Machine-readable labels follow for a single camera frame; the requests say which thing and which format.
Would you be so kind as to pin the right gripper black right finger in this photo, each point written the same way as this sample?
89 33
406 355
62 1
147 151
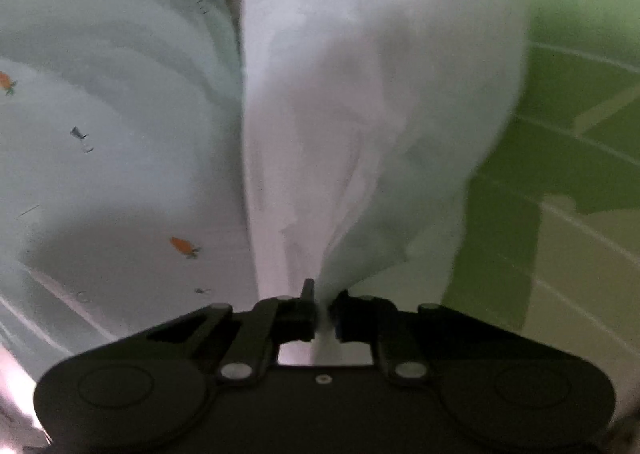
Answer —
394 337

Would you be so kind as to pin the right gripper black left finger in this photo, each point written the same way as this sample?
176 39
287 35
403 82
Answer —
261 332

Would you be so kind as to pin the white cloth garment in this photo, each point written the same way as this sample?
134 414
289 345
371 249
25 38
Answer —
364 122

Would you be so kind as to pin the light blue carrot-print storage bag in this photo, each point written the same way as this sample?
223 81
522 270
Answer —
121 189

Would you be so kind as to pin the green grid cutting mat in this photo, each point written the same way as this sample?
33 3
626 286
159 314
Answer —
552 248

